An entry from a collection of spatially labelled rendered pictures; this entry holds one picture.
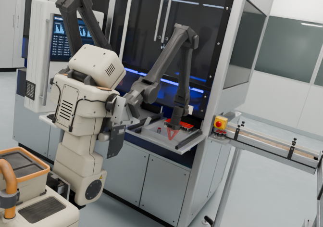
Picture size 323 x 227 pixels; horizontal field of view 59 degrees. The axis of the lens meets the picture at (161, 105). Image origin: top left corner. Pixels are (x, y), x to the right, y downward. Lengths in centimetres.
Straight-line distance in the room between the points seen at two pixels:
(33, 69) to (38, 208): 113
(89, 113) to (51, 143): 180
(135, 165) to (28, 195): 127
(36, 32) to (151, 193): 143
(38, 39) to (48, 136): 121
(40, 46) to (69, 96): 80
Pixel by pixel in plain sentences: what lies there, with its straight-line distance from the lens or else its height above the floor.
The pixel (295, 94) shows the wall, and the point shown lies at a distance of 646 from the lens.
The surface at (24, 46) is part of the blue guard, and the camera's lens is 309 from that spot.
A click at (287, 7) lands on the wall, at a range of 653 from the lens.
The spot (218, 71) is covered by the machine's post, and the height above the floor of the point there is 133.
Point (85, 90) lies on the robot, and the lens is 120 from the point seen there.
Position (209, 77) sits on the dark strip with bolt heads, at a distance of 192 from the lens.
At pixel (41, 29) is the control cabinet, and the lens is 201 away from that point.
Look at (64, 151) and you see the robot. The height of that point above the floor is 88.
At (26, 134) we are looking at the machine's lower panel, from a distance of 324.
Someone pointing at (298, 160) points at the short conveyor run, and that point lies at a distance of 202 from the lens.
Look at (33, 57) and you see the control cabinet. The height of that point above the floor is 118.
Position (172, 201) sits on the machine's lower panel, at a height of 28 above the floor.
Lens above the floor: 152
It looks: 15 degrees down
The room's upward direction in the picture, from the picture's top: 12 degrees clockwise
